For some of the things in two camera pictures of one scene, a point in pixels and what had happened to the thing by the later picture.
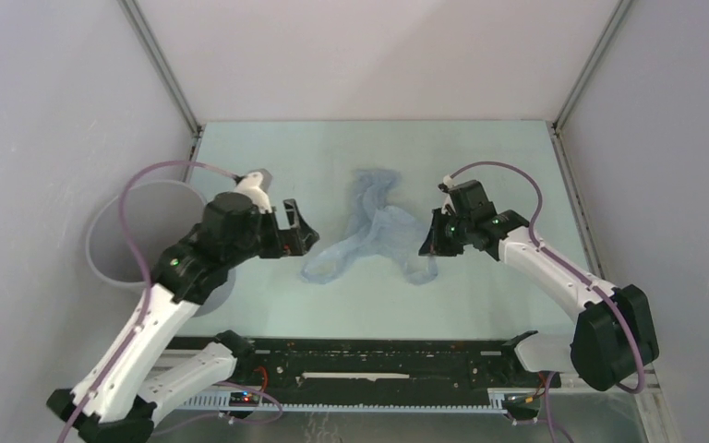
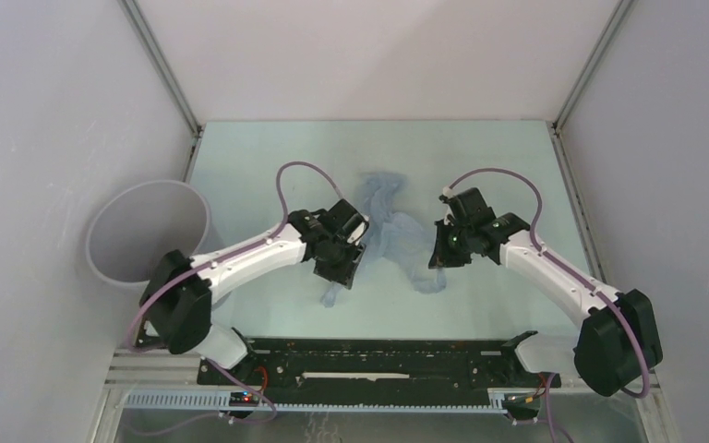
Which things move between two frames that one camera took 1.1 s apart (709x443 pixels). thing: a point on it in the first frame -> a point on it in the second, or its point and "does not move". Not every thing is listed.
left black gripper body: (264, 239) -> (339, 264)
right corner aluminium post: (620, 9) does not move
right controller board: (521, 405) does not move
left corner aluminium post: (162, 65) does not move
